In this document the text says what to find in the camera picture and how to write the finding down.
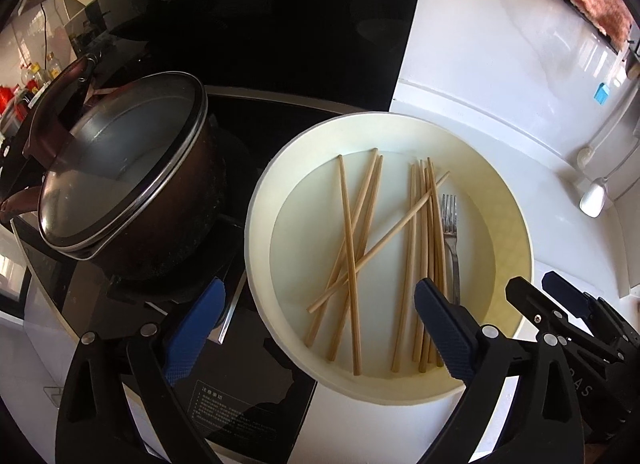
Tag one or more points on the red container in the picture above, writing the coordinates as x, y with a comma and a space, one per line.
6, 96

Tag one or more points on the metal fork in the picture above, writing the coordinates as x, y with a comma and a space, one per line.
450, 224

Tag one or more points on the cluster of condiment bottles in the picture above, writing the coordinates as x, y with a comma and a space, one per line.
37, 74

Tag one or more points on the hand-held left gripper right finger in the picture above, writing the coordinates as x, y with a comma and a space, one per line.
445, 334

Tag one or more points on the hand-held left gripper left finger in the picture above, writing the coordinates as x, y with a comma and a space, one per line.
192, 339

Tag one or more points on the brown cooking pot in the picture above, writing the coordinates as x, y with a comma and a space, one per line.
175, 244

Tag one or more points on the black glass stove unit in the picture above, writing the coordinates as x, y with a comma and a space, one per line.
300, 18

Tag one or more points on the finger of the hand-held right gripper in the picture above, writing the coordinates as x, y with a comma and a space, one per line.
525, 299
565, 291

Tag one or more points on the white bottle brush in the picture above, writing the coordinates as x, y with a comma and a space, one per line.
584, 157

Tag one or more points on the pile of wooden chopsticks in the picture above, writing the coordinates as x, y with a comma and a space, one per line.
430, 244

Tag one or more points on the glass pot lid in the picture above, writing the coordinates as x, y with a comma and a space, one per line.
125, 153

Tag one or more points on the white round bowl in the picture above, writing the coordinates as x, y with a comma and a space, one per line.
500, 224

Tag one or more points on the metal spatula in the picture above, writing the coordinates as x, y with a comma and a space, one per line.
594, 199

